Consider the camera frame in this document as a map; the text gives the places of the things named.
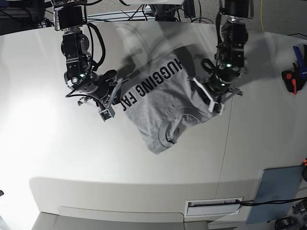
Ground black cable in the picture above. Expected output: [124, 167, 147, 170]
[236, 196, 307, 207]

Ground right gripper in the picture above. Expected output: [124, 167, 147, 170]
[76, 69, 130, 113]

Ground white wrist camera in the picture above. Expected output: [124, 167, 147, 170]
[99, 108, 115, 122]
[208, 102, 224, 115]

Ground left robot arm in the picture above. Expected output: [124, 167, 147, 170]
[191, 0, 254, 114]

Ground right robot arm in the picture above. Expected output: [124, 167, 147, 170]
[51, 0, 125, 120]

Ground blue grey board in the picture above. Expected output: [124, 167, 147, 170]
[246, 165, 303, 224]

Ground black red hand tool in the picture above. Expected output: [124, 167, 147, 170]
[282, 69, 307, 95]

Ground grey T-shirt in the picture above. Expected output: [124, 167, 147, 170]
[120, 46, 213, 154]

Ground blue clamp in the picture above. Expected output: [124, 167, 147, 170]
[293, 44, 307, 80]

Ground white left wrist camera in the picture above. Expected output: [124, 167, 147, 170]
[208, 102, 224, 115]

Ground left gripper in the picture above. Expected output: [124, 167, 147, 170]
[188, 73, 243, 112]

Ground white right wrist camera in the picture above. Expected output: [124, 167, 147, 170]
[99, 108, 115, 122]

